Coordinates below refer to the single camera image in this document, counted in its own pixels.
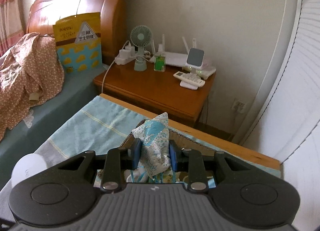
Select blue silver brocade pouch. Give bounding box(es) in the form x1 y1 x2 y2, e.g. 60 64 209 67
124 112 175 183

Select brown cardboard box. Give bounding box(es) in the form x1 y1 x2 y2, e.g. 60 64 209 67
119 119 221 167

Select wooden nightstand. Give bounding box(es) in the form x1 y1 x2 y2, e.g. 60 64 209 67
93 62 215 127

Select teal bed sheet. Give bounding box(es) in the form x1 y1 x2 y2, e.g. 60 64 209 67
1 65 105 187

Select white remote control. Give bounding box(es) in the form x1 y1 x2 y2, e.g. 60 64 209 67
174 72 205 87

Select white smart display stand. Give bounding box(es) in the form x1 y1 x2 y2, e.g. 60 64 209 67
185 47 205 74

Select white wifi router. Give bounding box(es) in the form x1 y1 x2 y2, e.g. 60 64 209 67
164 37 190 67

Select green small box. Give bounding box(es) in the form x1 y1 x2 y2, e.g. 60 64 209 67
153 55 165 72

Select white power strip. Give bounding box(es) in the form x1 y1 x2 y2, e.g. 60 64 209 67
115 44 136 65

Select white louvered closet door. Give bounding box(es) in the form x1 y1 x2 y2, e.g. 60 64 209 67
233 0 319 230

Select yellow blue snack bag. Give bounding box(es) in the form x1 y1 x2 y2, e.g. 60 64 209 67
53 12 102 74

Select green desk fan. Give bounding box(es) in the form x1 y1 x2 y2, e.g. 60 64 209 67
130 25 152 72

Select wooden headboard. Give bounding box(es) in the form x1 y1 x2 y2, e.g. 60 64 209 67
26 0 127 65

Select white wall socket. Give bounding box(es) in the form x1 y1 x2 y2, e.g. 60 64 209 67
231 99 247 114

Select white power cord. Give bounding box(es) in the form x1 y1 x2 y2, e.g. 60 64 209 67
100 40 132 94

